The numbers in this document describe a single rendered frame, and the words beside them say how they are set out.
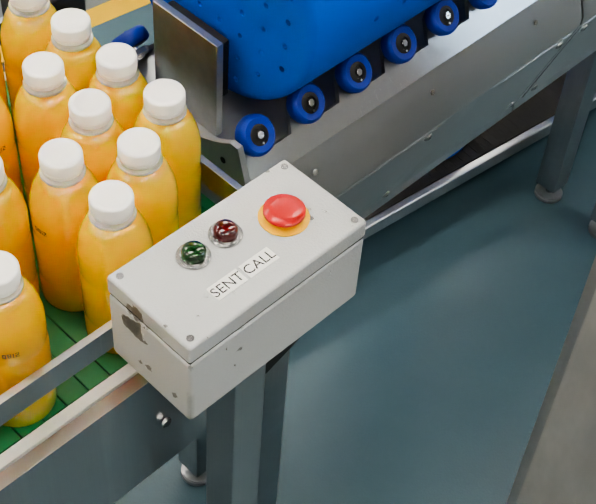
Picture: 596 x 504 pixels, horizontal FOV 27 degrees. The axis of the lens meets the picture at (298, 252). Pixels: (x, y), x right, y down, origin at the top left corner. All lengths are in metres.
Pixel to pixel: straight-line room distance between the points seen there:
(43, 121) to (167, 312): 0.31
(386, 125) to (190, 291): 0.53
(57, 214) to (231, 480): 0.33
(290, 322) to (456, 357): 1.32
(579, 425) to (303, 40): 0.75
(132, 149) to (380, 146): 0.43
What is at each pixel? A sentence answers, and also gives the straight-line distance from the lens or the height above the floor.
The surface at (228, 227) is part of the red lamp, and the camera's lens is 1.02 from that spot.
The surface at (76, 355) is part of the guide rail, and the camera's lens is 1.12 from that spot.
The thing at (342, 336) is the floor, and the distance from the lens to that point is 2.36.
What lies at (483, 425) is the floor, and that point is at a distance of 2.28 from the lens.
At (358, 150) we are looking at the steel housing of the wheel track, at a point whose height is 0.87.
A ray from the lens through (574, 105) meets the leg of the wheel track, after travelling 2.48.
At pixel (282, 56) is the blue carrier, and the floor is 1.05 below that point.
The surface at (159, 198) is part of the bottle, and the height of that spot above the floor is 1.04.
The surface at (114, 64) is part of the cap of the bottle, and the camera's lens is 1.21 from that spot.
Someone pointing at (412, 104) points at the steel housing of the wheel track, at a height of 0.88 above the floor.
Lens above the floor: 1.87
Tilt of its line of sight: 49 degrees down
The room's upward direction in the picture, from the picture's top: 5 degrees clockwise
